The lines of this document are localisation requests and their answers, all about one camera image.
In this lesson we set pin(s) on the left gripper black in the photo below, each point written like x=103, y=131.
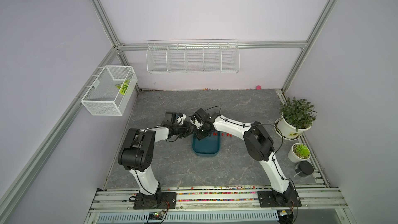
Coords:
x=187, y=129

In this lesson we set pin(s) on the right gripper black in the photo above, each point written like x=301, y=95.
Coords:
x=198, y=134

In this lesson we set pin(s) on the teal plastic storage box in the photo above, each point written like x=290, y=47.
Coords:
x=207, y=147

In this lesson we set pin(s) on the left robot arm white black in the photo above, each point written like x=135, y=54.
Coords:
x=136, y=152

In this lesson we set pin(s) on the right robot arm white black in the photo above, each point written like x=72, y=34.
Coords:
x=258, y=142

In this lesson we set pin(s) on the green leaf toy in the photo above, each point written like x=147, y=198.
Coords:
x=124, y=87

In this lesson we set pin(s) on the white ventilation grille strip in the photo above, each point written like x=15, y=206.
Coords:
x=174, y=217

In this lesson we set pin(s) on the large potted green plant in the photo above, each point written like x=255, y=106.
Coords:
x=297, y=117

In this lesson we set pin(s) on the small potted succulent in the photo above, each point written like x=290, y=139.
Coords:
x=298, y=153

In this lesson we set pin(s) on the black cylinder weight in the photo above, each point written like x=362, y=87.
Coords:
x=304, y=169

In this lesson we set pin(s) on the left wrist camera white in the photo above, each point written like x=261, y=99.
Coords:
x=173, y=118

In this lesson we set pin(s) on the long white wire wall basket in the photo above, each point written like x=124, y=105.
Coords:
x=193, y=56

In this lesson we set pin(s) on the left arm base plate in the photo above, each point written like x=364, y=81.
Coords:
x=164, y=200

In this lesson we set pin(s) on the white wire cube basket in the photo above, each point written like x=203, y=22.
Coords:
x=103, y=98

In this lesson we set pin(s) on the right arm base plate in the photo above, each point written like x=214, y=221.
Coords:
x=276, y=199

